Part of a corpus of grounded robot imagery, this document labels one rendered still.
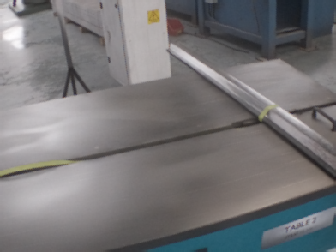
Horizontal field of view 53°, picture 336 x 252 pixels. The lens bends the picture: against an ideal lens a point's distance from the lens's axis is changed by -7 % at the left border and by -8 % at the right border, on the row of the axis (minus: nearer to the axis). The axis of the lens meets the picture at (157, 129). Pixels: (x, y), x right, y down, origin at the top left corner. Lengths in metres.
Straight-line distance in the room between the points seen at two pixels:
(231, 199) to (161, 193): 0.12
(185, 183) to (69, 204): 0.20
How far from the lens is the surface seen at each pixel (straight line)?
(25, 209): 0.63
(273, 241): 0.65
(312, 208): 0.65
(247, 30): 3.47
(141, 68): 2.71
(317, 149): 0.68
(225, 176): 0.62
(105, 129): 0.80
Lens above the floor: 1.12
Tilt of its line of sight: 30 degrees down
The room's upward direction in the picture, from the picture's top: 6 degrees counter-clockwise
